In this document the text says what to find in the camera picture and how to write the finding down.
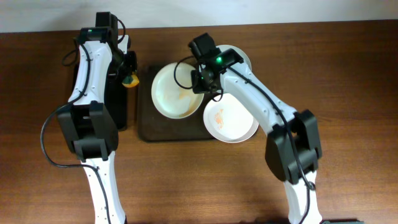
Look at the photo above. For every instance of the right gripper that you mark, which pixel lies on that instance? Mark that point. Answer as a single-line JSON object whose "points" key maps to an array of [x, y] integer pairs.
{"points": [[203, 82]]}

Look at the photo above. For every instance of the pink plate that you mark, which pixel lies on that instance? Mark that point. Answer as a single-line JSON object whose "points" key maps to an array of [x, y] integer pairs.
{"points": [[228, 120]]}

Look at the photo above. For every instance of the black small tray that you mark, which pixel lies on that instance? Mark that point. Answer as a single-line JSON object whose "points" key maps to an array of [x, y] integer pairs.
{"points": [[99, 100]]}

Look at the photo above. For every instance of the pale green plate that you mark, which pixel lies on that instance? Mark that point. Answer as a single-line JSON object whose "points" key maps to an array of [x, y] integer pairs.
{"points": [[239, 51]]}

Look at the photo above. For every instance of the dark brown tray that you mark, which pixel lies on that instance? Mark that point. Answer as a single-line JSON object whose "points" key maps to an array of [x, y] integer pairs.
{"points": [[152, 126]]}

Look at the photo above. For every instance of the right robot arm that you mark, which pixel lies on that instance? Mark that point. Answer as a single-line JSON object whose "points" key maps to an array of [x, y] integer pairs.
{"points": [[293, 146]]}

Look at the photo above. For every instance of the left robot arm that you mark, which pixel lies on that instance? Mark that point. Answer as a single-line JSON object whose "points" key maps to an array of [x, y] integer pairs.
{"points": [[96, 152]]}

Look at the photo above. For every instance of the green yellow sponge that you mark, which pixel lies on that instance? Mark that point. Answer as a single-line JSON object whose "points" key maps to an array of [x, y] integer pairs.
{"points": [[131, 81]]}

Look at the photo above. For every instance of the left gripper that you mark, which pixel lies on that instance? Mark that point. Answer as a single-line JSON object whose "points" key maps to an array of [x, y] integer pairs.
{"points": [[129, 66]]}

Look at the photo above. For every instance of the white plate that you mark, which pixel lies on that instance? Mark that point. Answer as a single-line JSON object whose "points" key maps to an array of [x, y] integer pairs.
{"points": [[171, 100]]}

